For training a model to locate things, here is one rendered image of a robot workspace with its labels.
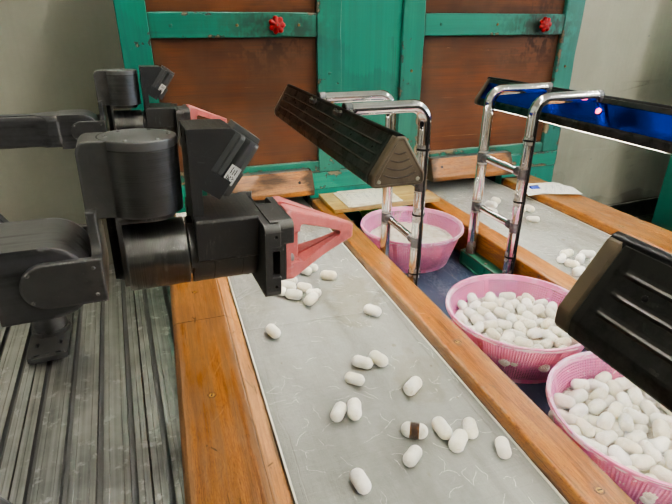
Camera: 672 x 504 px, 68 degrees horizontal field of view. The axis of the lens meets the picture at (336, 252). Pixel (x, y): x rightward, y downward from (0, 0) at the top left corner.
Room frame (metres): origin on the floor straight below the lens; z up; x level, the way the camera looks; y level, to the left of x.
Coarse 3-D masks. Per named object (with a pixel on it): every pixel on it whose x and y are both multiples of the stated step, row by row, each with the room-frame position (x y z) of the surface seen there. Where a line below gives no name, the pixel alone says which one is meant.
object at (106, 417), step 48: (0, 336) 0.83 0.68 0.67; (96, 336) 0.83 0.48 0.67; (144, 336) 0.83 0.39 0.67; (0, 384) 0.69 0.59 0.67; (48, 384) 0.71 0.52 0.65; (96, 384) 0.69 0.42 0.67; (144, 384) 0.69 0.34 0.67; (0, 432) 0.58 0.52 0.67; (48, 432) 0.58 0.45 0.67; (96, 432) 0.58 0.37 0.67; (144, 432) 0.58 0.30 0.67; (0, 480) 0.49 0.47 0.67; (48, 480) 0.49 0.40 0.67; (96, 480) 0.49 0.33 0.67; (144, 480) 0.49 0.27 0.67
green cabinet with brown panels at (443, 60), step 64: (128, 0) 1.29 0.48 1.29; (192, 0) 1.35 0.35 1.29; (256, 0) 1.40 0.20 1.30; (320, 0) 1.44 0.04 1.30; (384, 0) 1.51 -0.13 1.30; (448, 0) 1.57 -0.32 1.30; (512, 0) 1.64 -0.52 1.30; (576, 0) 1.70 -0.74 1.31; (128, 64) 1.28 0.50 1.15; (192, 64) 1.34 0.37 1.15; (256, 64) 1.39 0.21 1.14; (320, 64) 1.44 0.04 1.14; (384, 64) 1.51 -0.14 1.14; (448, 64) 1.58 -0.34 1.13; (512, 64) 1.65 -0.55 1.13; (256, 128) 1.39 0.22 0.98; (448, 128) 1.59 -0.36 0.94; (512, 128) 1.66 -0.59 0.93
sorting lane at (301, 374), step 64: (256, 320) 0.79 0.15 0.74; (320, 320) 0.79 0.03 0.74; (384, 320) 0.79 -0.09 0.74; (320, 384) 0.61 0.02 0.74; (384, 384) 0.61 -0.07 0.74; (448, 384) 0.61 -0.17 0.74; (320, 448) 0.48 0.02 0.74; (384, 448) 0.48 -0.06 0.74; (448, 448) 0.48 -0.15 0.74; (512, 448) 0.48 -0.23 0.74
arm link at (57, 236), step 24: (0, 240) 0.33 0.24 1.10; (24, 240) 0.33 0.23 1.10; (48, 240) 0.33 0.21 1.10; (72, 240) 0.35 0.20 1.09; (0, 264) 0.31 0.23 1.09; (24, 264) 0.31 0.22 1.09; (0, 288) 0.30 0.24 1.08; (0, 312) 0.30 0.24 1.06; (24, 312) 0.31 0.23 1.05; (48, 312) 0.31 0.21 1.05; (72, 312) 0.32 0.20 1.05
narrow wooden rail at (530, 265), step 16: (432, 192) 1.48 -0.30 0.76; (432, 208) 1.37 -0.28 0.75; (448, 208) 1.33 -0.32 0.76; (432, 224) 1.36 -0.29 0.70; (464, 224) 1.21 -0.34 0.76; (480, 224) 1.21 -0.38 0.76; (464, 240) 1.20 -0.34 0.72; (480, 240) 1.14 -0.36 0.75; (496, 240) 1.10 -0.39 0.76; (496, 256) 1.07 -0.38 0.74; (528, 256) 1.01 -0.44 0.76; (528, 272) 0.96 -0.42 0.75; (544, 272) 0.93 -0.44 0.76; (560, 272) 0.93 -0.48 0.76; (528, 288) 0.95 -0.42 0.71
